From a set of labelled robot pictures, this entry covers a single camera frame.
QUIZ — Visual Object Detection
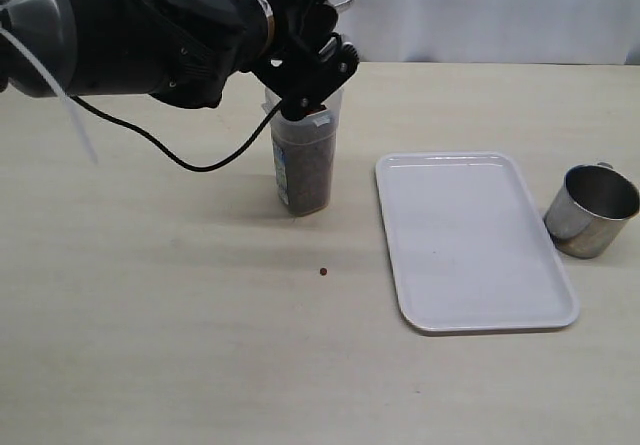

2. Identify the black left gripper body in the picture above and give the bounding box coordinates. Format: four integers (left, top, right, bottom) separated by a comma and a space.
250, 0, 339, 73

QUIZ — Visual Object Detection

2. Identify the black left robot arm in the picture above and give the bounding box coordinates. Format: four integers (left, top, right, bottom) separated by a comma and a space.
1, 0, 359, 120

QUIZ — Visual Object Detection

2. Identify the clear plastic tall container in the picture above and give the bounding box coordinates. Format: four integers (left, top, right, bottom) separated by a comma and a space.
270, 89, 343, 217

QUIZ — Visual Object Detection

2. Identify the white curtain backdrop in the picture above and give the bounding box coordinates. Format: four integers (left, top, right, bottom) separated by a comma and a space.
339, 0, 639, 65

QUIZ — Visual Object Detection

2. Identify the white rectangular plastic tray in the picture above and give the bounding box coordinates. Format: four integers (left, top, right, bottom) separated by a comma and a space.
374, 151, 580, 335

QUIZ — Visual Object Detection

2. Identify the white left zip tie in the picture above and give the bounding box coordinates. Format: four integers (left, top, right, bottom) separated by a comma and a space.
1, 0, 99, 164

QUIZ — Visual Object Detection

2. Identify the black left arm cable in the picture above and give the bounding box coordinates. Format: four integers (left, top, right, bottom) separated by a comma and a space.
69, 95, 284, 174

